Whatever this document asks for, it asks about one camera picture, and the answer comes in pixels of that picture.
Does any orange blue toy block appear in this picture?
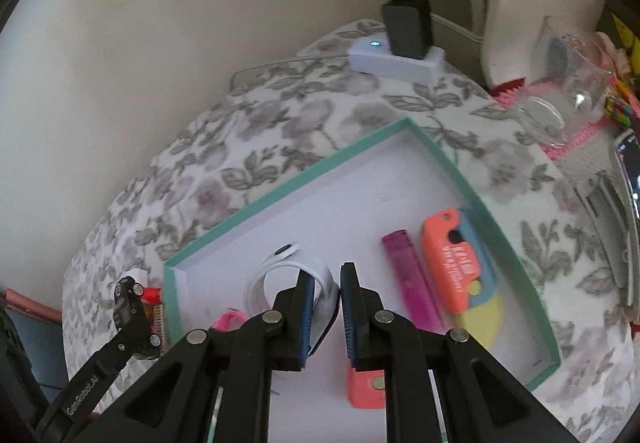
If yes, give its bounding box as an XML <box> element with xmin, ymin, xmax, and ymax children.
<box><xmin>346</xmin><ymin>368</ymin><xmax>385</xmax><ymax>411</ymax></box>

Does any silver nail clipper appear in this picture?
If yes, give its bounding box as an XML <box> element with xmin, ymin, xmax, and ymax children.
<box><xmin>576</xmin><ymin>171</ymin><xmax>639</xmax><ymax>309</ymax></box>

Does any red stain remover bottle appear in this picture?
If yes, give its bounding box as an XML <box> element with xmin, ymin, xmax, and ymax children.
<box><xmin>141</xmin><ymin>287</ymin><xmax>162</xmax><ymax>304</ymax></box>

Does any orange blue yellow toy knife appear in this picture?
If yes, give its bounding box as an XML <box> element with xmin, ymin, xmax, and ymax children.
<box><xmin>421</xmin><ymin>208</ymin><xmax>504</xmax><ymax>349</ymax></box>

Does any pink puppy toy figure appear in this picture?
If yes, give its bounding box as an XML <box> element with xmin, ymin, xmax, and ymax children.
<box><xmin>212</xmin><ymin>309</ymin><xmax>247</xmax><ymax>333</ymax></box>

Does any clear plastic cup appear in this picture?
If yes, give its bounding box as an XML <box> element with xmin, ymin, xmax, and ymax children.
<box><xmin>514</xmin><ymin>16</ymin><xmax>614</xmax><ymax>147</ymax></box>

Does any white smartwatch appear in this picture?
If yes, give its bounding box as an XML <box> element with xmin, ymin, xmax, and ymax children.
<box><xmin>243</xmin><ymin>243</ymin><xmax>340</xmax><ymax>356</ymax></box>

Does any teal white cardboard tray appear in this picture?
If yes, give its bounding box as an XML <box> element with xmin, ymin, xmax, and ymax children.
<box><xmin>162</xmin><ymin>116</ymin><xmax>562</xmax><ymax>393</ymax></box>

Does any white power strip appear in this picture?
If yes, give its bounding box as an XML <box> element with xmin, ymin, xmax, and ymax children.
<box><xmin>348</xmin><ymin>33</ymin><xmax>445</xmax><ymax>86</ymax></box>

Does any black power adapter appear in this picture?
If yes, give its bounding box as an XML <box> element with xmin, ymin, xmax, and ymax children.
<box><xmin>382</xmin><ymin>0</ymin><xmax>434</xmax><ymax>59</ymax></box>

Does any purple lighter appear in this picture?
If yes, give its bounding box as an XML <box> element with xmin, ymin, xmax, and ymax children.
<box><xmin>381</xmin><ymin>229</ymin><xmax>444</xmax><ymax>333</ymax></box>

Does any floral grey white blanket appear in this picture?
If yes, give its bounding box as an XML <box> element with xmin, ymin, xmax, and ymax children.
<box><xmin>62</xmin><ymin>19</ymin><xmax>639</xmax><ymax>442</ymax></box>

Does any black toy car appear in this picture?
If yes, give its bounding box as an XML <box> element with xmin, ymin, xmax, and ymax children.
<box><xmin>113</xmin><ymin>276</ymin><xmax>162</xmax><ymax>359</ymax></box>

